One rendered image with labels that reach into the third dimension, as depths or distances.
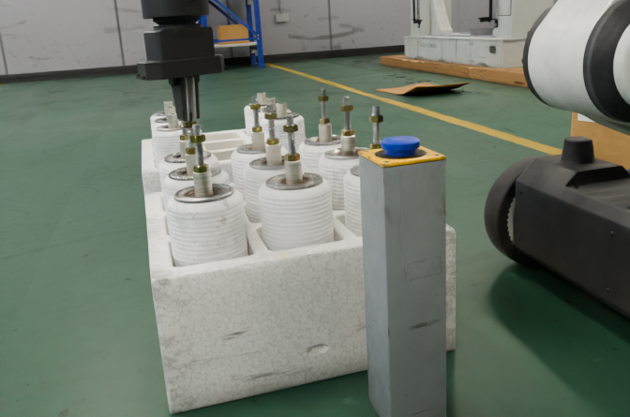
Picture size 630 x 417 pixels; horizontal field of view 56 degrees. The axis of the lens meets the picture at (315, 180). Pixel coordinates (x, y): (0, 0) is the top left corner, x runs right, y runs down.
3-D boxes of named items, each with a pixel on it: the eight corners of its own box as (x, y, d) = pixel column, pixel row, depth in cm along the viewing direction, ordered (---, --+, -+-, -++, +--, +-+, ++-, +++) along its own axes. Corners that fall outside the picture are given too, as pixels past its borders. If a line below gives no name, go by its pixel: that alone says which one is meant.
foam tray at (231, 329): (357, 253, 119) (353, 166, 114) (456, 350, 83) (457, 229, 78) (157, 288, 109) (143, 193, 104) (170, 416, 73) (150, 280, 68)
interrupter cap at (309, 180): (260, 193, 75) (259, 187, 75) (272, 177, 83) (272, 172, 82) (319, 192, 74) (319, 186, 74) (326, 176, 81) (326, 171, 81)
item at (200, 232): (191, 349, 74) (173, 211, 69) (175, 317, 82) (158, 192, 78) (264, 330, 78) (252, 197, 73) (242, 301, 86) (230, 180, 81)
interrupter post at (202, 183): (197, 201, 74) (194, 174, 73) (192, 196, 76) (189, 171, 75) (216, 197, 75) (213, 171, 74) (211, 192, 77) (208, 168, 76)
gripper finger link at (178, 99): (180, 119, 85) (175, 75, 83) (191, 121, 83) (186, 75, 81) (170, 120, 84) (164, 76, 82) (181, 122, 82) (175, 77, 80)
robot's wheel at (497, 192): (576, 249, 114) (581, 148, 109) (593, 260, 109) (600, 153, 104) (481, 266, 110) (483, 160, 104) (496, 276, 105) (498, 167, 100)
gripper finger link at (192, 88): (197, 120, 83) (191, 75, 82) (186, 118, 86) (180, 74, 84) (207, 118, 84) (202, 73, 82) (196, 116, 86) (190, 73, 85)
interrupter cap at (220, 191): (181, 209, 70) (180, 203, 70) (168, 194, 77) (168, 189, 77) (242, 199, 73) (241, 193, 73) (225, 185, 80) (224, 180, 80)
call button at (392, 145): (410, 152, 65) (409, 133, 65) (427, 159, 61) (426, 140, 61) (375, 156, 64) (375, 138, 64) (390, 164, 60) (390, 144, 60)
